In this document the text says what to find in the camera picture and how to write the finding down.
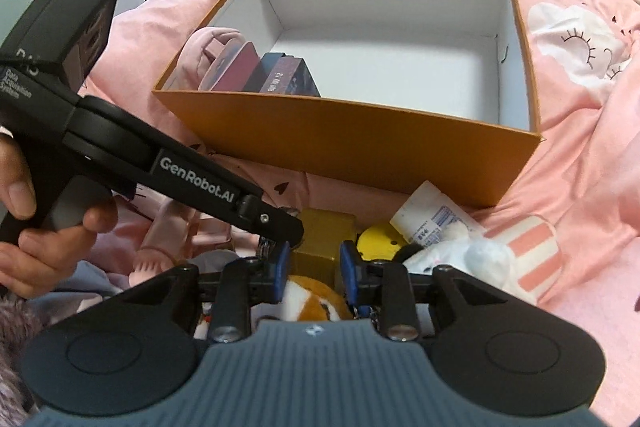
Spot mauve fuzzy cloth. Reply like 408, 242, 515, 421
0, 297, 38, 413

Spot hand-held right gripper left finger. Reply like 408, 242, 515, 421
150, 241, 292, 344

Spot dark blue small box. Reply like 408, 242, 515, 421
244, 52, 301, 94

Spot pink cylindrical bottle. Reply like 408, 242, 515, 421
127, 197, 201, 290

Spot maroon booklet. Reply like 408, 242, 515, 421
197, 41, 262, 92

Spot grey cloth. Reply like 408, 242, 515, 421
50, 259, 131, 308

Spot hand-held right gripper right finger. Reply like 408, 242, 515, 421
340, 241, 481, 342

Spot person's left hand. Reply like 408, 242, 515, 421
0, 139, 119, 298

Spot pink cloud print duvet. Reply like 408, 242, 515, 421
85, 0, 640, 408

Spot white lotion tube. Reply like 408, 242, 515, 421
389, 179, 483, 253

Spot yellow round object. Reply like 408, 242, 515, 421
356, 222, 406, 264

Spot orange and white plush keychain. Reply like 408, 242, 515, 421
282, 274, 353, 320

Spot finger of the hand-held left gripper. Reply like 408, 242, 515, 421
236, 194, 306, 249

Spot orange cardboard box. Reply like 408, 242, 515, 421
152, 0, 543, 208

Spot white and pink plush toy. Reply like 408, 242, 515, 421
402, 214, 558, 305

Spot gold box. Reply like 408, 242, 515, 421
292, 208, 358, 288

